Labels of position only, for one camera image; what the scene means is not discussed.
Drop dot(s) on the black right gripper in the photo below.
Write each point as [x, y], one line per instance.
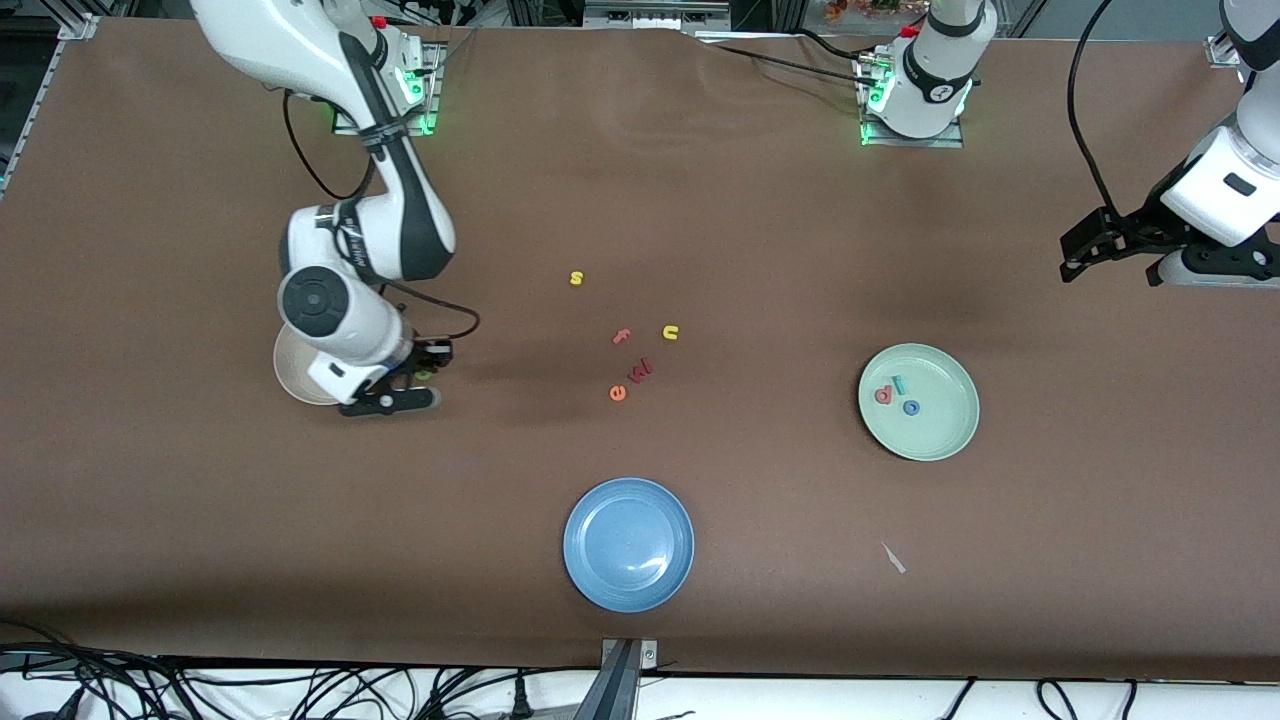
[425, 353]

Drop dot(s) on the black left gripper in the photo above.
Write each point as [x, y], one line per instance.
[1139, 224]

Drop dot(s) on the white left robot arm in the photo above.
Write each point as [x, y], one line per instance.
[925, 80]

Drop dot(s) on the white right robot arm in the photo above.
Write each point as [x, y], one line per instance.
[318, 300]

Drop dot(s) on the beige round plate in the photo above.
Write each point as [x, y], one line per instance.
[290, 375]

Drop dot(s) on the dark red foam letter m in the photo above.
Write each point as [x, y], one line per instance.
[641, 371]

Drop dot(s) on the pale green round plate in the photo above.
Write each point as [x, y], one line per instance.
[918, 402]

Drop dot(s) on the blue round plate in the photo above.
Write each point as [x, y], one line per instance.
[628, 545]

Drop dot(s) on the orange artificial flowers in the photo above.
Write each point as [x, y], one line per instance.
[870, 8]

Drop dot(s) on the small white paper scrap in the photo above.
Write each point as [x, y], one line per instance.
[893, 559]

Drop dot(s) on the silver metal box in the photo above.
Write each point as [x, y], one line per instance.
[655, 15]

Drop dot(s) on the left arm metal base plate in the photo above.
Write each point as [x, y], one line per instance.
[915, 142]

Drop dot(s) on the aluminium frame rail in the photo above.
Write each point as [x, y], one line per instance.
[1215, 50]
[80, 25]

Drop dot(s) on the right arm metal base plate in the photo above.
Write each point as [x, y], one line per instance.
[428, 120]

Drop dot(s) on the grey metal mount bracket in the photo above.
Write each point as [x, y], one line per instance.
[625, 675]

